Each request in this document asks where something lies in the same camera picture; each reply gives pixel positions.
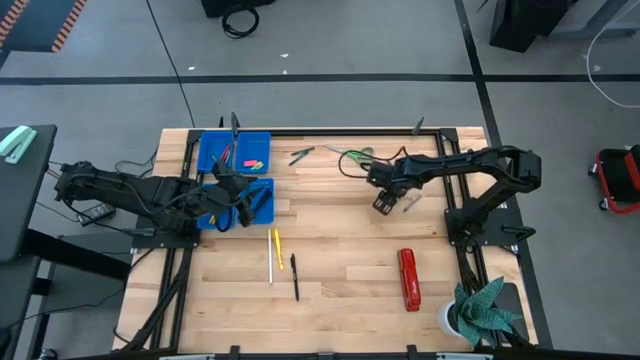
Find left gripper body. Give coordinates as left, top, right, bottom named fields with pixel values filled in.
left=199, top=179, right=251, bottom=217

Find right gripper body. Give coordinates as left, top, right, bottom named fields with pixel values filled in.
left=379, top=157, right=419, bottom=194

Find thick black marker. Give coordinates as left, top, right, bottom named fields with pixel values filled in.
left=252, top=188, right=274, bottom=214

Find gray crayon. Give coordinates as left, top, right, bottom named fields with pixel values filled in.
left=402, top=193, right=424, bottom=214

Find yellow highlighter pen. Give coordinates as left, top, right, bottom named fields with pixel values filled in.
left=272, top=227, right=285, bottom=272

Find slim black pen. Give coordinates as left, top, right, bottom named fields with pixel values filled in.
left=289, top=252, right=301, bottom=303

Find blue plastic bin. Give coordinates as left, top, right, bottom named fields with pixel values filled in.
left=234, top=130, right=272, bottom=175
left=196, top=182, right=238, bottom=231
left=235, top=177, right=276, bottom=226
left=196, top=130, right=236, bottom=175

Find white pencil yellow eraser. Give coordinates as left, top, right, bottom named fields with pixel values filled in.
left=266, top=227, right=275, bottom=287

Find red stapler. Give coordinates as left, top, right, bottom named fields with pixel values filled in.
left=397, top=247, right=423, bottom=313

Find black power adapter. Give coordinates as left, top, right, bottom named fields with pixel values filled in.
left=76, top=201, right=118, bottom=227

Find white plant pot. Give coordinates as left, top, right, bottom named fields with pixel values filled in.
left=436, top=299, right=464, bottom=339

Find green paper plant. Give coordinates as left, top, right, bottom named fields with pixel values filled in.
left=452, top=275, right=525, bottom=349

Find black mat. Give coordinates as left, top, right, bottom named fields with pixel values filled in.
left=492, top=282, right=530, bottom=344

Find black floor box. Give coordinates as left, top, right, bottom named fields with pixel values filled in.
left=200, top=0, right=277, bottom=20

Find black equipment case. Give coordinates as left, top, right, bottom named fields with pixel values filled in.
left=488, top=0, right=575, bottom=54

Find black side table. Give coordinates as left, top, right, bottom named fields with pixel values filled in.
left=0, top=123, right=131, bottom=360

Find mint green stapler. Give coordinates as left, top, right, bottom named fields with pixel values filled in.
left=0, top=124, right=39, bottom=166

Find grey metal furniture base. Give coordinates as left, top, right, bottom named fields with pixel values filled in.
left=549, top=0, right=640, bottom=41

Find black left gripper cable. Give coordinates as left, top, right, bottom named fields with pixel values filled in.
left=214, top=197, right=237, bottom=234

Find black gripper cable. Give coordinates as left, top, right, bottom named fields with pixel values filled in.
left=214, top=197, right=237, bottom=234
left=337, top=145, right=407, bottom=180

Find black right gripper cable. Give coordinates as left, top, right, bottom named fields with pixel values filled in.
left=337, top=145, right=407, bottom=180

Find black table frame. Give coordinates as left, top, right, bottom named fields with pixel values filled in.
left=112, top=127, right=539, bottom=360

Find green handled scissors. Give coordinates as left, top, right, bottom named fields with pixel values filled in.
left=323, top=144, right=376, bottom=166

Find black cable coil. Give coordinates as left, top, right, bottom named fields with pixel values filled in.
left=221, top=3, right=261, bottom=41

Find white floor cable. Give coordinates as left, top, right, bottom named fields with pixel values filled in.
left=584, top=0, right=640, bottom=109

